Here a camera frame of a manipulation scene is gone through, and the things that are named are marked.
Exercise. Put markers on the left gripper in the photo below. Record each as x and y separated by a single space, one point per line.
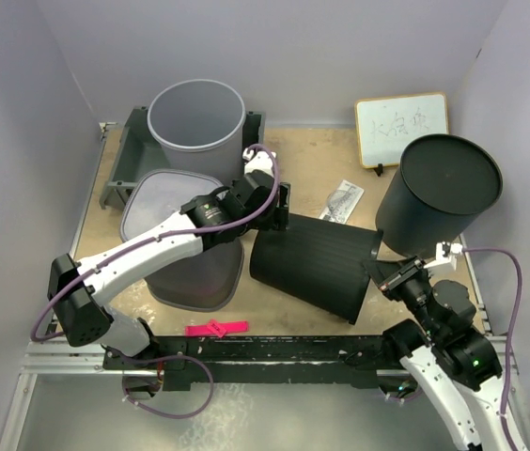
277 216

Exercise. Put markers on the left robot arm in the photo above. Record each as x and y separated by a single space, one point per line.
80 291

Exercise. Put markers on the grey plastic crate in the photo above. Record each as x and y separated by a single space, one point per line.
140 153

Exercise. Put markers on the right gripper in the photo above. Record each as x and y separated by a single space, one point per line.
390 274

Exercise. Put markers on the dark blue round bin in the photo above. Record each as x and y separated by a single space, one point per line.
442 184

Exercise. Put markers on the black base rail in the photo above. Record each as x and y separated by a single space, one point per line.
360 361

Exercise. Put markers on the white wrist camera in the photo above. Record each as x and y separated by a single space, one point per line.
257 160
445 259

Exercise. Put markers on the light grey round bin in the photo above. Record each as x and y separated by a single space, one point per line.
221 159

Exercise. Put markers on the black round bin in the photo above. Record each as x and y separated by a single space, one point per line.
319 262

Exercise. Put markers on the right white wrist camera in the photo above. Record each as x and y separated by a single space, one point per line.
445 259

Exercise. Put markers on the grey ribbed square bin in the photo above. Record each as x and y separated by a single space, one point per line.
203 283

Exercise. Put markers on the small whiteboard on stand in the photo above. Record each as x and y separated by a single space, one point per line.
386 126

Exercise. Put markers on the white ruler set package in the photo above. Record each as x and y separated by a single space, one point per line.
341 203

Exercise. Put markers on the pink plastic clip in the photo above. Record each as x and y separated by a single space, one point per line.
216 328

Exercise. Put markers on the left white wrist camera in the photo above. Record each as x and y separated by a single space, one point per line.
257 160

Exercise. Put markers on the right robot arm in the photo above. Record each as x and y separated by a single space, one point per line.
455 365

